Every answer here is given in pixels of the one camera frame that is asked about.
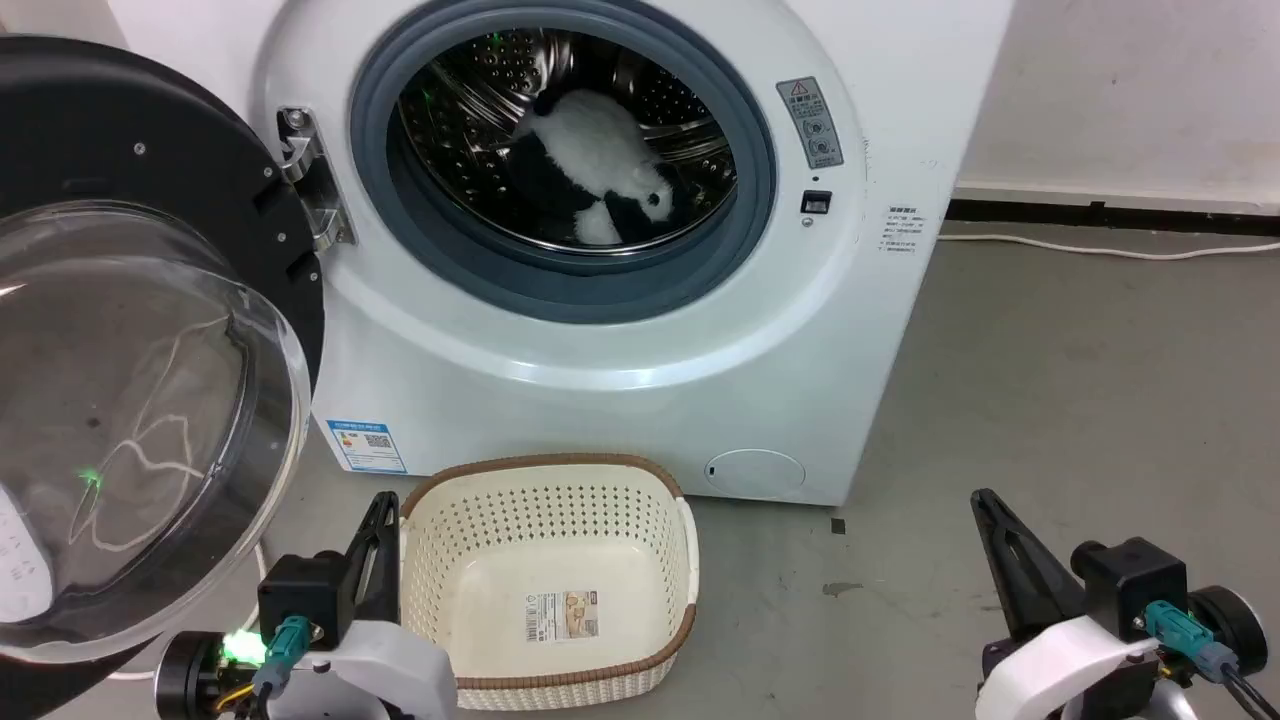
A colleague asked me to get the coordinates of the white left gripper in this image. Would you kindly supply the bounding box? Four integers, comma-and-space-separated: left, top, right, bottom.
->
288, 491, 459, 720

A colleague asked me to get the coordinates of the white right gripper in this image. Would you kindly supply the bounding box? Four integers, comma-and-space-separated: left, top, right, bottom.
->
969, 488, 1163, 720

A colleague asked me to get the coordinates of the white front-load washing machine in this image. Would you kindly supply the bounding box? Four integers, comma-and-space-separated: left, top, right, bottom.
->
105, 0, 1016, 507

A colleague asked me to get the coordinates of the chrome door hinge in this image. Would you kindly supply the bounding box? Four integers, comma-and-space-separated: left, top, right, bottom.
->
277, 106, 357, 251

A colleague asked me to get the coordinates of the black round glass washer door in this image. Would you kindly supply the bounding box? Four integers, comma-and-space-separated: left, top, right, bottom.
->
0, 35, 327, 720

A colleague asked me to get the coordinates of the blue energy label sticker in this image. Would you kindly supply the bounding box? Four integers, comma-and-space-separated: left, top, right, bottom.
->
325, 419, 409, 476

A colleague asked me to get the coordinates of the paper product label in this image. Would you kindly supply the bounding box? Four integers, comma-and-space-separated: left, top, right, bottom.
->
525, 589, 600, 644

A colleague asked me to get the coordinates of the cream perforated laundry basket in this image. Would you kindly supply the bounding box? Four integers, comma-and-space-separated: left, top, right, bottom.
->
399, 453, 700, 712

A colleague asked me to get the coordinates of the round white filter cover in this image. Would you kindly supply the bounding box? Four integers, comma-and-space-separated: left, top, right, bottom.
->
703, 448, 808, 499

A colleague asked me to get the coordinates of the small white text label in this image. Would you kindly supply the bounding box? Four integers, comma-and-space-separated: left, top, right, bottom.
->
879, 206, 930, 255

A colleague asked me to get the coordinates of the black and white panda plush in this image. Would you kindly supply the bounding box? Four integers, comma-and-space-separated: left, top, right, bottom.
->
505, 88, 692, 248

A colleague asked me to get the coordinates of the perforated steel washer drum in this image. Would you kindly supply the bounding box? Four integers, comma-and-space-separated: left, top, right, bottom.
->
397, 27, 740, 252

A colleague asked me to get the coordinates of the grey warning sticker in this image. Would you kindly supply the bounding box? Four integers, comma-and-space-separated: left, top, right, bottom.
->
777, 77, 845, 170

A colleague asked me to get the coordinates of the left teal connector cable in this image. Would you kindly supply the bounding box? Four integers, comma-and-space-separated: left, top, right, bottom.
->
249, 614, 314, 720

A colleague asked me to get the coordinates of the teal connector cable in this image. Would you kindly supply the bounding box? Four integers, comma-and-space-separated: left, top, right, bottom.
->
249, 614, 314, 720
1144, 600, 1280, 720

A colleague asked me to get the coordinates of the right teal connector cable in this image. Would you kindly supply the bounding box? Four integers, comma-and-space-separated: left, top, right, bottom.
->
1144, 600, 1280, 720

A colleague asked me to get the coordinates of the white floor cable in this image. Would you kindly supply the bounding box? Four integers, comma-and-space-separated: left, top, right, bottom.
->
937, 232, 1280, 262

